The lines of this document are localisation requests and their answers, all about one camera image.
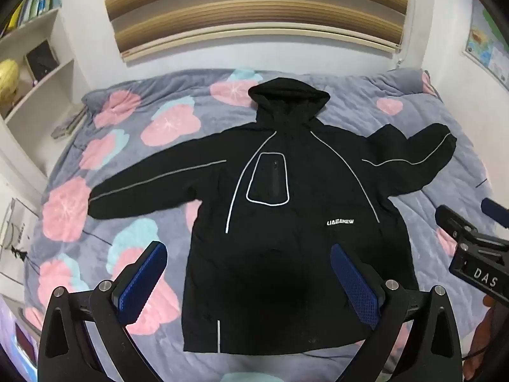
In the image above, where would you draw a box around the yellow plush toy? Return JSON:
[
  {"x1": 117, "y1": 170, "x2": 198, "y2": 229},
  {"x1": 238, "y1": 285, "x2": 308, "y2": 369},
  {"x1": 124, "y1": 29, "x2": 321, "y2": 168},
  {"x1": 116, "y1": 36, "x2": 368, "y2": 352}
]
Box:
[{"x1": 0, "y1": 59, "x2": 20, "y2": 108}]

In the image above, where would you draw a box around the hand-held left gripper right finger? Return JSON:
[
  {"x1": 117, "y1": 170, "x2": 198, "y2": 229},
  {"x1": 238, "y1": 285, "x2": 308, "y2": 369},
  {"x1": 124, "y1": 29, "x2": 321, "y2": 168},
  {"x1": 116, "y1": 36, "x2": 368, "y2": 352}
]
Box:
[{"x1": 330, "y1": 243, "x2": 464, "y2": 382}]

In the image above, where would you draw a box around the brown striped window blind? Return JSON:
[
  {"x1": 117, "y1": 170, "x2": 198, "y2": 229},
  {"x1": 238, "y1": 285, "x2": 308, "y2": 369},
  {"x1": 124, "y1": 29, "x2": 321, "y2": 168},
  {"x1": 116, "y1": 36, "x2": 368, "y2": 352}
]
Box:
[{"x1": 99, "y1": 0, "x2": 411, "y2": 63}]

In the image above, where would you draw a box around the white bookshelf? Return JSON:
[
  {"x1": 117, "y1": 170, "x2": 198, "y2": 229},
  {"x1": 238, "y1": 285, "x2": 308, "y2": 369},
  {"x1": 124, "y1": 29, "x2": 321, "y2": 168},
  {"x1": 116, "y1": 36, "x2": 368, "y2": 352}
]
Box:
[{"x1": 0, "y1": 6, "x2": 86, "y2": 192}]

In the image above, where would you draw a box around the white printed bag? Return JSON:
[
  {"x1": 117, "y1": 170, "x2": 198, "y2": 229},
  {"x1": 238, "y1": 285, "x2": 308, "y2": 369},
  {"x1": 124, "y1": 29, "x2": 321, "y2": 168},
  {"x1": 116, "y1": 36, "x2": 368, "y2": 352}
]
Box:
[{"x1": 0, "y1": 198, "x2": 30, "y2": 263}]

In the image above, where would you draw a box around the wall map poster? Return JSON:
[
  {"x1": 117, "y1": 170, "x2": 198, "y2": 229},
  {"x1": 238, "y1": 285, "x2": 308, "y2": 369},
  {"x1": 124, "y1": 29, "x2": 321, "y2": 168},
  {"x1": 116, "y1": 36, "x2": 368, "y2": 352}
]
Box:
[{"x1": 463, "y1": 8, "x2": 509, "y2": 85}]

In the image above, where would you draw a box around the black framed board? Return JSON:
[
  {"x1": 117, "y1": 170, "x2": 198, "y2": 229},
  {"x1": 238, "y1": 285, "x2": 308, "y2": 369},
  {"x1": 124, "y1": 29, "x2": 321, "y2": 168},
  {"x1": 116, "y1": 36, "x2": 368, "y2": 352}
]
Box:
[{"x1": 24, "y1": 39, "x2": 59, "y2": 81}]

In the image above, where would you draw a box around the person's right forearm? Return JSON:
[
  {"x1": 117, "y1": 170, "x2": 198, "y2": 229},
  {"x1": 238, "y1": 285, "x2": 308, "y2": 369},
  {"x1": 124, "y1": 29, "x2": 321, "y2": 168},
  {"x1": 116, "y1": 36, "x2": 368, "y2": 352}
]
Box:
[{"x1": 465, "y1": 296, "x2": 507, "y2": 381}]

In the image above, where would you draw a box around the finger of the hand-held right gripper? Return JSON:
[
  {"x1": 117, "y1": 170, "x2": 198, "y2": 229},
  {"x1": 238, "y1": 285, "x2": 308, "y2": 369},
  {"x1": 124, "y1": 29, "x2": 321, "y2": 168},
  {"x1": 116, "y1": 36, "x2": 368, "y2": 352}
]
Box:
[
  {"x1": 481, "y1": 198, "x2": 509, "y2": 229},
  {"x1": 435, "y1": 205, "x2": 480, "y2": 244}
]

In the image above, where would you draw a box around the grey floral blanket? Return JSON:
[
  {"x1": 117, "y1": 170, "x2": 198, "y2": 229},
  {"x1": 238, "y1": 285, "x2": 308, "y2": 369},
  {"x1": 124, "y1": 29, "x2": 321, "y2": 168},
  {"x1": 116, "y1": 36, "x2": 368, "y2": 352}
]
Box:
[{"x1": 0, "y1": 67, "x2": 502, "y2": 382}]

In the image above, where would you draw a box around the stack of flat books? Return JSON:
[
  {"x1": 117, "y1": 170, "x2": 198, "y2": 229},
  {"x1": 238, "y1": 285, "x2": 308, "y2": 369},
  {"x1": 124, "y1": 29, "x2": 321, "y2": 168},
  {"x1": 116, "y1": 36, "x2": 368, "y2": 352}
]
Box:
[{"x1": 51, "y1": 107, "x2": 87, "y2": 141}]

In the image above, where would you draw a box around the black hooded jacket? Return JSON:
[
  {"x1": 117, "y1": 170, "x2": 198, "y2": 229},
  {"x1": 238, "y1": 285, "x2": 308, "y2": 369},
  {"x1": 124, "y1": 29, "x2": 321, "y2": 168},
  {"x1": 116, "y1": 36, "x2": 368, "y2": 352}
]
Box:
[{"x1": 88, "y1": 79, "x2": 457, "y2": 356}]

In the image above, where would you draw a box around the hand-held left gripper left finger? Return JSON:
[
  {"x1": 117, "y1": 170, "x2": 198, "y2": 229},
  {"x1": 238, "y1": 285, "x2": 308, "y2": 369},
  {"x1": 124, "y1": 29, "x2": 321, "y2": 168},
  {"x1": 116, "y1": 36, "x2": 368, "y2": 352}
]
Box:
[{"x1": 38, "y1": 241, "x2": 168, "y2": 382}]

